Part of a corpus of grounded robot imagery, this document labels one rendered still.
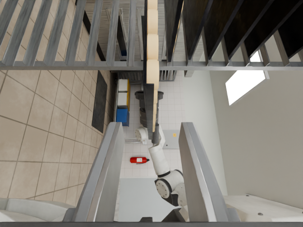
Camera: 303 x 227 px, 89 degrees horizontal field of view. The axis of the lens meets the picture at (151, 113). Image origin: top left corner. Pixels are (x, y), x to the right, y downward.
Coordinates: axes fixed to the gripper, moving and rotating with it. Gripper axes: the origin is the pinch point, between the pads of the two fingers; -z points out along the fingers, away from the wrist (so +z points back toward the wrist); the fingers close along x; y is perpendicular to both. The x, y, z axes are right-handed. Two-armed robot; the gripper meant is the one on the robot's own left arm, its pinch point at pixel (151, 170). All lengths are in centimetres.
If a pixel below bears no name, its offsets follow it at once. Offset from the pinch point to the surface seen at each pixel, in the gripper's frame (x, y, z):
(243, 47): 43, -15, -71
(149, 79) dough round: -0.2, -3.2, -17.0
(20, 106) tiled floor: -106, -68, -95
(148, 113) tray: -0.6, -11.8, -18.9
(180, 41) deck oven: 52, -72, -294
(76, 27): -37, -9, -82
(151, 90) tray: 0.0, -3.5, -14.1
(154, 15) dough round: 0.6, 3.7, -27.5
